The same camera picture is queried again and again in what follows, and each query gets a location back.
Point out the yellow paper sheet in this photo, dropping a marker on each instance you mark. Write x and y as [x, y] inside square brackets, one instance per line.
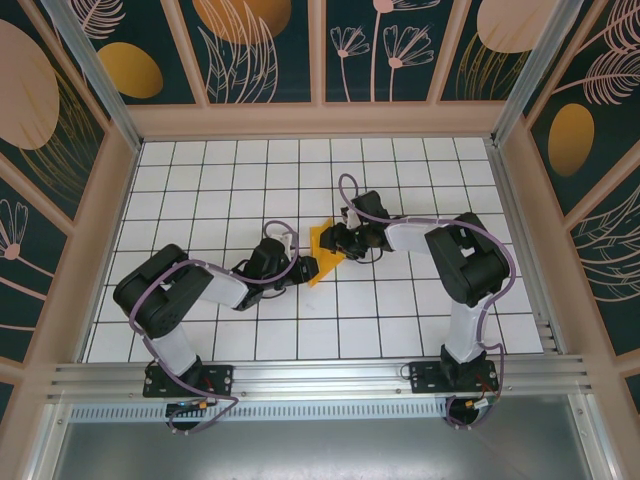
[326, 262]

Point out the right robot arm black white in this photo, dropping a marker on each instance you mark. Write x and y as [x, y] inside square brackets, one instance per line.
[465, 330]

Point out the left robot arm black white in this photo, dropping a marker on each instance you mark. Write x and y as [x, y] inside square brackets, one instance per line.
[170, 345]

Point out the grey metal sheet panel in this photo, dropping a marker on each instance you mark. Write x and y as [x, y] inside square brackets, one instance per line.
[320, 450]

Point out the long aluminium mounting rail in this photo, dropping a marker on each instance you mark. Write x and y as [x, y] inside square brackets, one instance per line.
[320, 380]

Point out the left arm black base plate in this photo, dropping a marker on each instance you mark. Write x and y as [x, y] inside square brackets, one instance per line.
[220, 380]

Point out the aluminium side rail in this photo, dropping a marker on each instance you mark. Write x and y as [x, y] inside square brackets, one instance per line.
[506, 200]

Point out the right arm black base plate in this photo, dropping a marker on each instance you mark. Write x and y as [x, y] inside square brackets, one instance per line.
[425, 377]

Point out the aluminium frame post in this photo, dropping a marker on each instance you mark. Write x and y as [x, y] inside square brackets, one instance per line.
[90, 65]
[540, 60]

